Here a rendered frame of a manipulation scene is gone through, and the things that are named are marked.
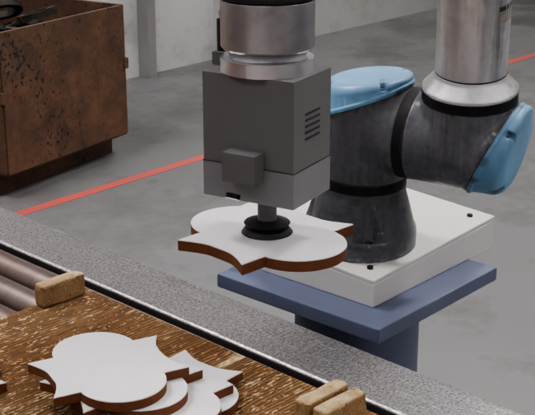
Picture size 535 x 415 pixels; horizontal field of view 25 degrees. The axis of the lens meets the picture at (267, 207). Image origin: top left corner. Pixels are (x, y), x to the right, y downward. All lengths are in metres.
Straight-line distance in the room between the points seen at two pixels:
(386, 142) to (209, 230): 0.51
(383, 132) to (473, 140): 0.12
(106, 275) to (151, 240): 2.70
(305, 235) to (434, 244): 0.63
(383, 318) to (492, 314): 2.19
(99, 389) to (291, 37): 0.37
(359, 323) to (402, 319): 0.06
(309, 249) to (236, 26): 0.19
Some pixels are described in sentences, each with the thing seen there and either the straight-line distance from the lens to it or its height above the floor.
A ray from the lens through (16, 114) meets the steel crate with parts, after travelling 4.61.
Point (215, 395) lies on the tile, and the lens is 1.11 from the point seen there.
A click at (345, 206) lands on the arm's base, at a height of 0.98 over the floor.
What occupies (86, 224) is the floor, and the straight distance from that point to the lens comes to 4.38.
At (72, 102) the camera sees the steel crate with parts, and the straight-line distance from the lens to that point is 4.84.
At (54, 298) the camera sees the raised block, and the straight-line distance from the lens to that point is 1.36.
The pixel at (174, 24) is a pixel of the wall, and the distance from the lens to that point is 6.77.
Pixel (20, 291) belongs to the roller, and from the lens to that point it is 1.45.
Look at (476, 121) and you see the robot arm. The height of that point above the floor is 1.11.
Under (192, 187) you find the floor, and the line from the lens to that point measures 4.74.
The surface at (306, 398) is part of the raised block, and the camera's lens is 1.09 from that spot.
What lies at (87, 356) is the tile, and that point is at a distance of 1.15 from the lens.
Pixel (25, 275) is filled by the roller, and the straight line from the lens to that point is 1.51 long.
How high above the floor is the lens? 1.48
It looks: 19 degrees down
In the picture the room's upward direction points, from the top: straight up
